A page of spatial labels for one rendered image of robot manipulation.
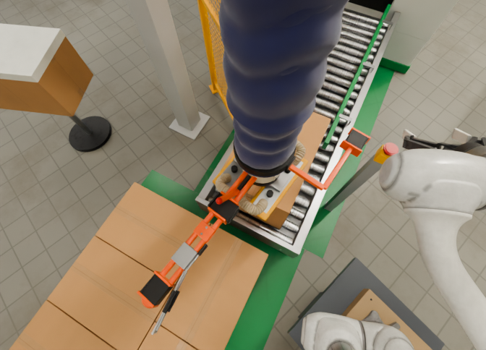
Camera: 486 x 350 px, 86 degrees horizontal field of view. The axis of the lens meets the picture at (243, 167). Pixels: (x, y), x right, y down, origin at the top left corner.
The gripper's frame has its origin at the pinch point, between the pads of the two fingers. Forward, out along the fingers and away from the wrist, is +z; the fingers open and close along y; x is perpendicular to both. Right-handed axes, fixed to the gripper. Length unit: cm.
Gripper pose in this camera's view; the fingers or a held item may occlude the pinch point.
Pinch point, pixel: (430, 134)
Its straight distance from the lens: 95.1
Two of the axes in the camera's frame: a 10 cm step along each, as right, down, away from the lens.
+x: -0.6, -9.0, -4.3
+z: 1.4, -4.3, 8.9
